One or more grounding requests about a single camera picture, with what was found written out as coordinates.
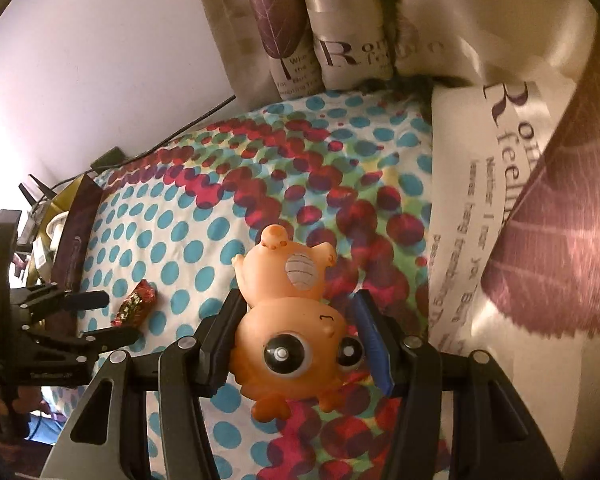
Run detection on red candy wrapper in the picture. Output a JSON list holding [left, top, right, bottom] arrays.
[[111, 278, 158, 328]]

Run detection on orange rubber animal toy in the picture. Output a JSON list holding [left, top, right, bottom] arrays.
[[230, 224, 365, 424]]

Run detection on white sock round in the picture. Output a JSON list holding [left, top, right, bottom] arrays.
[[46, 211, 69, 240]]

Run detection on person right hand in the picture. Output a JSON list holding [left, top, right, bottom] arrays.
[[0, 386, 43, 416]]

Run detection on gold metal tin tray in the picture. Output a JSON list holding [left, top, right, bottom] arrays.
[[26, 173, 104, 336]]

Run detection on black wifi router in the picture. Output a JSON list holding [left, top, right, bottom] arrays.
[[16, 174, 57, 254]]

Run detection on black power adapter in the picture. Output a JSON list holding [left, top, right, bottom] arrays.
[[91, 146, 126, 174]]

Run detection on beige printed curtain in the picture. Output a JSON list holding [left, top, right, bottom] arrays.
[[202, 0, 600, 479]]

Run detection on polka dot bed sheet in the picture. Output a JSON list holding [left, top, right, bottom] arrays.
[[76, 91, 432, 479]]

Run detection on black power cable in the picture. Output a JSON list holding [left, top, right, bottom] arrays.
[[44, 94, 237, 201]]

